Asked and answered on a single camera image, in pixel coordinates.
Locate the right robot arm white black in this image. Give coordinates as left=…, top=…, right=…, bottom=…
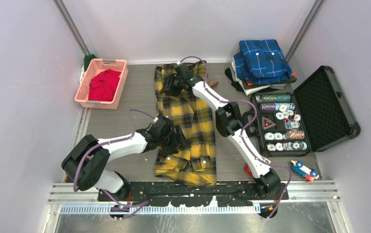
left=162, top=62, right=281, bottom=199

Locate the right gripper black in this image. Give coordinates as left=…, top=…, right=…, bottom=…
left=160, top=73, right=183, bottom=98

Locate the brown poker chip roll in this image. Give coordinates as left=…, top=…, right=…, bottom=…
left=208, top=80, right=219, bottom=88

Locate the red garment in basket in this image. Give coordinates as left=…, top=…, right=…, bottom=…
left=88, top=69, right=121, bottom=101

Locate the blue plaid folded shirt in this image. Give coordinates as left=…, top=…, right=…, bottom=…
left=233, top=39, right=295, bottom=85

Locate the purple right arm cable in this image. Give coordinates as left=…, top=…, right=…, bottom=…
left=179, top=56, right=293, bottom=220

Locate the blue toy figure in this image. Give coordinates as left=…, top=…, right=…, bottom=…
left=291, top=160, right=320, bottom=182

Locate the red triangle dealer button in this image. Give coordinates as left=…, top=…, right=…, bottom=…
left=262, top=116, right=276, bottom=130

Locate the pink plastic laundry basket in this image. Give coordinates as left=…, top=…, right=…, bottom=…
left=75, top=59, right=128, bottom=109

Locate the yellow plaid flannel shirt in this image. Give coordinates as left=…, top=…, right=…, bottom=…
left=154, top=64, right=217, bottom=187

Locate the white folded garment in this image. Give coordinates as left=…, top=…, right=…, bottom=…
left=229, top=61, right=286, bottom=96

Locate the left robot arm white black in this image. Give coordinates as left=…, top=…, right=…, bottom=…
left=61, top=116, right=189, bottom=201

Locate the green and white cloth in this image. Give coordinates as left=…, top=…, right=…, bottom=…
left=82, top=54, right=97, bottom=75

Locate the black foam-lined carrying case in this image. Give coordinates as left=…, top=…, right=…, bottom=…
left=243, top=66, right=361, bottom=157

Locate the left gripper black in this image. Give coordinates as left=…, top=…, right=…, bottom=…
left=159, top=125, right=190, bottom=156

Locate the red plastic frame block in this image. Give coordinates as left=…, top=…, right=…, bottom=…
left=243, top=164, right=253, bottom=177

